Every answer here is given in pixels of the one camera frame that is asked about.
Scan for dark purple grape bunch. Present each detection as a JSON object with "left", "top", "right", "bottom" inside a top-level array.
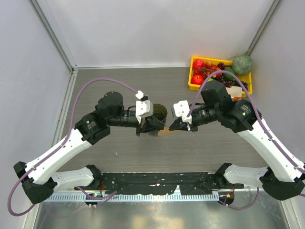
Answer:
[{"left": 214, "top": 62, "right": 241, "bottom": 88}]

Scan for red apple upper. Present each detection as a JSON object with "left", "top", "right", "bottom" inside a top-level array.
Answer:
[{"left": 192, "top": 59, "right": 205, "bottom": 70}]

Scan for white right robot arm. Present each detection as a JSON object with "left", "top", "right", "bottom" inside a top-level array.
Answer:
[{"left": 169, "top": 81, "right": 305, "bottom": 200}]

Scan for orange coffee filter box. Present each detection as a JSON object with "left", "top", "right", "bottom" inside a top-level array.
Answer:
[{"left": 226, "top": 86, "right": 243, "bottom": 101}]

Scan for yellow plastic fruit tray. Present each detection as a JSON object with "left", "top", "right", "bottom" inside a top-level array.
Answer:
[{"left": 188, "top": 56, "right": 253, "bottom": 98}]

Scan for brown paper coffee filter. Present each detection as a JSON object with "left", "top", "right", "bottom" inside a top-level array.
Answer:
[{"left": 157, "top": 127, "right": 180, "bottom": 137}]

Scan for red apple lower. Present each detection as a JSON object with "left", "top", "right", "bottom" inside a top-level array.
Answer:
[{"left": 191, "top": 74, "right": 204, "bottom": 85}]

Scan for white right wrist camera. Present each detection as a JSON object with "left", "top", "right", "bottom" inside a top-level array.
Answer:
[{"left": 173, "top": 100, "right": 192, "bottom": 124}]

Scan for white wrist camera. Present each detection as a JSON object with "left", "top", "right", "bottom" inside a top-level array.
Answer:
[
  {"left": 135, "top": 90, "right": 153, "bottom": 120},
  {"left": 173, "top": 100, "right": 192, "bottom": 124}
]

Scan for white slotted cable duct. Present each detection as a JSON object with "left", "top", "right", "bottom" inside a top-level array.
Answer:
[{"left": 45, "top": 191, "right": 219, "bottom": 203}]

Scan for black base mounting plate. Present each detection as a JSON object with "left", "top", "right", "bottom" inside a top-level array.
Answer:
[{"left": 74, "top": 172, "right": 234, "bottom": 195}]

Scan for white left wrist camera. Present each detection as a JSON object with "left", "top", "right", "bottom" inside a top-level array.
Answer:
[{"left": 135, "top": 90, "right": 153, "bottom": 120}]

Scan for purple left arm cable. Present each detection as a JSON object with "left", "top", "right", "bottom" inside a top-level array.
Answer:
[{"left": 7, "top": 77, "right": 143, "bottom": 217}]

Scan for red apple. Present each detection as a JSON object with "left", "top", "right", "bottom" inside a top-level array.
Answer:
[
  {"left": 191, "top": 74, "right": 204, "bottom": 85},
  {"left": 192, "top": 59, "right": 205, "bottom": 70}
]

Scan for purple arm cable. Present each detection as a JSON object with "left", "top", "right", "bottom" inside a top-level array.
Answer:
[
  {"left": 7, "top": 77, "right": 143, "bottom": 217},
  {"left": 185, "top": 70, "right": 305, "bottom": 210}
]

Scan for green textured melon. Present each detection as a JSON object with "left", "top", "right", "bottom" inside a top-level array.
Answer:
[{"left": 232, "top": 55, "right": 254, "bottom": 75}]

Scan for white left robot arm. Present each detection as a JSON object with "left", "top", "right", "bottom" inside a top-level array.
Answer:
[{"left": 14, "top": 91, "right": 164, "bottom": 204}]

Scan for red pink peaches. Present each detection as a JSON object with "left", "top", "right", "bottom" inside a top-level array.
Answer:
[{"left": 199, "top": 61, "right": 221, "bottom": 77}]

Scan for green avocado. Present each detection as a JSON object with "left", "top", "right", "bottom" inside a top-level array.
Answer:
[{"left": 223, "top": 67, "right": 235, "bottom": 80}]

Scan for green glass coffee dripper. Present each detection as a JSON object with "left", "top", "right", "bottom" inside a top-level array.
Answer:
[{"left": 153, "top": 104, "right": 168, "bottom": 124}]

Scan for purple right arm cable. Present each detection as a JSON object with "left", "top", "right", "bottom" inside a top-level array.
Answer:
[{"left": 185, "top": 70, "right": 305, "bottom": 210}]

